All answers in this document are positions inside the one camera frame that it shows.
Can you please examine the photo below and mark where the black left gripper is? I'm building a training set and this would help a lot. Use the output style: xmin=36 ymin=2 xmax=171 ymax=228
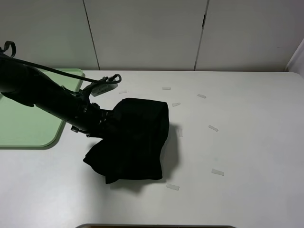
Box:
xmin=71 ymin=95 xmax=116 ymax=138

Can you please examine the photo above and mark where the black short sleeve t-shirt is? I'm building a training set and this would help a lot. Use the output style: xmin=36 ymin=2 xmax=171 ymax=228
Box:
xmin=83 ymin=98 xmax=170 ymax=184

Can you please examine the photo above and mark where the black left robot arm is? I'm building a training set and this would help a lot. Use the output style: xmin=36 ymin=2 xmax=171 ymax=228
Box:
xmin=0 ymin=58 xmax=121 ymax=138

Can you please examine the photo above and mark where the light green plastic tray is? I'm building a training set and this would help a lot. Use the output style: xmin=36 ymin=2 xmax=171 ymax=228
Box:
xmin=0 ymin=68 xmax=86 ymax=150

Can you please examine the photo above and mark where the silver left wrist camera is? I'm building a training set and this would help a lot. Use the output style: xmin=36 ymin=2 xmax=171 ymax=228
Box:
xmin=82 ymin=75 xmax=119 ymax=97

